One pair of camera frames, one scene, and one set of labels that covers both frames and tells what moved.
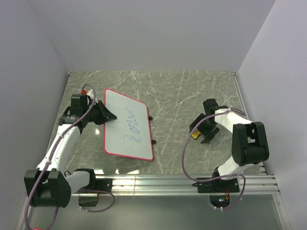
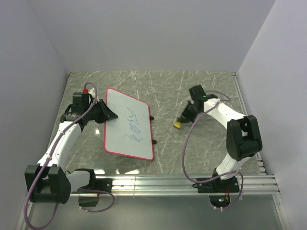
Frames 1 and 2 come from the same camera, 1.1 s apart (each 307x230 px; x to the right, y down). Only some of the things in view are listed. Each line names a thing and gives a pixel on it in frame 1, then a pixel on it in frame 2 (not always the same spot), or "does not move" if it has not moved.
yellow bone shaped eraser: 195,134 -> 177,124
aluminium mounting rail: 181,184 does not move
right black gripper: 209,137 -> 184,117
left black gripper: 104,112 does not move
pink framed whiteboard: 129,135 does not move
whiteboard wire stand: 153,142 does not move
